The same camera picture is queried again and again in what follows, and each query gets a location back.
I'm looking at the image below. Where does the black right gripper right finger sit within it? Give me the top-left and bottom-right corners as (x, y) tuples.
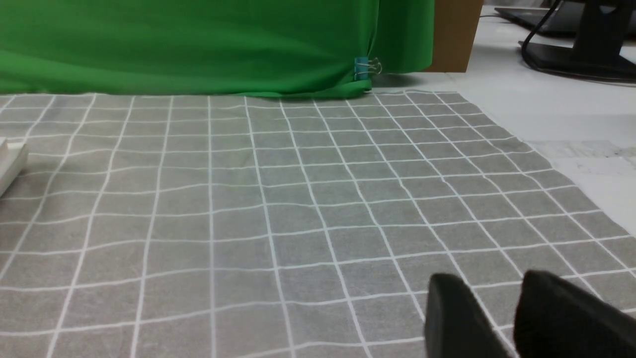
(513, 270), (636, 358)

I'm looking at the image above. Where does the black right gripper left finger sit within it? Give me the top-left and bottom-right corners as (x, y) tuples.
(423, 273), (509, 358)

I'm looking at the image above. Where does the blue binder clip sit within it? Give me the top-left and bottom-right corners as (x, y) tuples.
(353, 57), (383, 81)

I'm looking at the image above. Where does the black monitor stand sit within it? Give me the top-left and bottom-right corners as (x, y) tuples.
(495, 0), (636, 84)

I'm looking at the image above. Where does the brown cardboard box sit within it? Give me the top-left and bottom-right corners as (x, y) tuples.
(423, 0), (483, 73)

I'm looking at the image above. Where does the green backdrop cloth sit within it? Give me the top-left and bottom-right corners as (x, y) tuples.
(0, 0), (435, 99)

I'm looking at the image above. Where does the grey checkered tablecloth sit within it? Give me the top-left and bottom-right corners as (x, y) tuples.
(0, 91), (635, 358)

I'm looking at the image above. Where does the top white self-driving book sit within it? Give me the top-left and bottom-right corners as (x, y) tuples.
(0, 137), (29, 196)

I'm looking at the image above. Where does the black monitor cable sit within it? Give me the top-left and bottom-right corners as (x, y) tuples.
(518, 0), (564, 65)

